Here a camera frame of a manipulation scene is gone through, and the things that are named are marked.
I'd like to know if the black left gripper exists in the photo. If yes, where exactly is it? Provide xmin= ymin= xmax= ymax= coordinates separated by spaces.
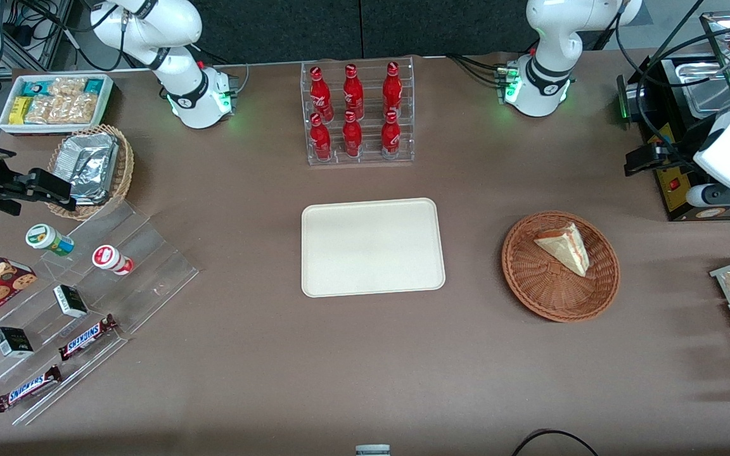
xmin=624 ymin=141 xmax=698 ymax=177

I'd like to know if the triangle sandwich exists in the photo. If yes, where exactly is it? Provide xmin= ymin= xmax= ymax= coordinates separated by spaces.
xmin=534 ymin=222 xmax=591 ymax=278

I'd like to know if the light tan wicker basket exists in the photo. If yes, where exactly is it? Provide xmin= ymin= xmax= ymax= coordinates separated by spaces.
xmin=46 ymin=124 xmax=135 ymax=221

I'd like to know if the round brown wicker basket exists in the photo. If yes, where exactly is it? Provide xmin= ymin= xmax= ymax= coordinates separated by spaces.
xmin=501 ymin=210 xmax=621 ymax=323

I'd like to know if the cream plastic tray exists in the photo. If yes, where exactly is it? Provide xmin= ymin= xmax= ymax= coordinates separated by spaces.
xmin=301 ymin=198 xmax=446 ymax=298

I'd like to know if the black appliance with yellow panel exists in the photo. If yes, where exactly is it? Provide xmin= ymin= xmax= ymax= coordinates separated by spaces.
xmin=617 ymin=54 xmax=730 ymax=222

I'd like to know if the green lid yoghurt cup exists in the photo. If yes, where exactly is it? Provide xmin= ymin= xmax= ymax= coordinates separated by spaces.
xmin=25 ymin=224 xmax=75 ymax=257

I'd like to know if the silver foil packet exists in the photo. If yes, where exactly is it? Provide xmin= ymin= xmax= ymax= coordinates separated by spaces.
xmin=54 ymin=133 xmax=119 ymax=205

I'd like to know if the clear cracker bag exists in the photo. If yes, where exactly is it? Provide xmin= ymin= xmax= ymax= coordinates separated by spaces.
xmin=26 ymin=94 xmax=97 ymax=125
xmin=48 ymin=77 xmax=87 ymax=97

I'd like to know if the red lid yoghurt cup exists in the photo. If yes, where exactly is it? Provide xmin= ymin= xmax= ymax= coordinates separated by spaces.
xmin=92 ymin=244 xmax=134 ymax=276

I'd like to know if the small black white box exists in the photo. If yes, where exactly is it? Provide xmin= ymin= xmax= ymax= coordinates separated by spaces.
xmin=0 ymin=326 xmax=34 ymax=358
xmin=53 ymin=284 xmax=89 ymax=319

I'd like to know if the white rectangular snack bin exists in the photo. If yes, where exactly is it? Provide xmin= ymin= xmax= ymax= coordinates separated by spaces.
xmin=0 ymin=73 xmax=115 ymax=137

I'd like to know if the clear acrylic stepped display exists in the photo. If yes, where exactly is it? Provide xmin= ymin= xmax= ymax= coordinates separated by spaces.
xmin=0 ymin=201 xmax=200 ymax=426

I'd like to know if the snickers chocolate bar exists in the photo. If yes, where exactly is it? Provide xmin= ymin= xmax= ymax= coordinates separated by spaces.
xmin=58 ymin=314 xmax=118 ymax=362
xmin=0 ymin=365 xmax=63 ymax=413

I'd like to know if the red cola bottle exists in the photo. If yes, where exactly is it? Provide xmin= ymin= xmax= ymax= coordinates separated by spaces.
xmin=383 ymin=61 xmax=403 ymax=118
xmin=343 ymin=110 xmax=363 ymax=158
xmin=343 ymin=63 xmax=364 ymax=121
xmin=381 ymin=110 xmax=401 ymax=156
xmin=311 ymin=113 xmax=332 ymax=161
xmin=310 ymin=66 xmax=334 ymax=122

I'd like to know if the clear acrylic bottle rack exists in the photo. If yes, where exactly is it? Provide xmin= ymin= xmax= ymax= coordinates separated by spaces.
xmin=300 ymin=56 xmax=415 ymax=167

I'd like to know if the black backdrop panel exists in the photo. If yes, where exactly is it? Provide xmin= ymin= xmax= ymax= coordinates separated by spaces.
xmin=189 ymin=0 xmax=534 ymax=65

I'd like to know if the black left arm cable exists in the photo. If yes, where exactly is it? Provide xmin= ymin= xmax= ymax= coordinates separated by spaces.
xmin=614 ymin=0 xmax=730 ymax=167

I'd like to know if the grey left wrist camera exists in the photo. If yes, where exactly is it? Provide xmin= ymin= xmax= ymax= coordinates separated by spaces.
xmin=686 ymin=182 xmax=730 ymax=208

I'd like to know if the aluminium frame with cables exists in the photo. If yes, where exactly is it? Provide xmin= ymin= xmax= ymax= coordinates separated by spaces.
xmin=0 ymin=0 xmax=126 ymax=78

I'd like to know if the black base cable bundle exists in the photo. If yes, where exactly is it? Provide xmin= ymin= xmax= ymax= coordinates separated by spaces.
xmin=446 ymin=53 xmax=506 ymax=87

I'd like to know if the black looped cable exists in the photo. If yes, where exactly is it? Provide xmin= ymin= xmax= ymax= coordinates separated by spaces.
xmin=511 ymin=429 xmax=600 ymax=456

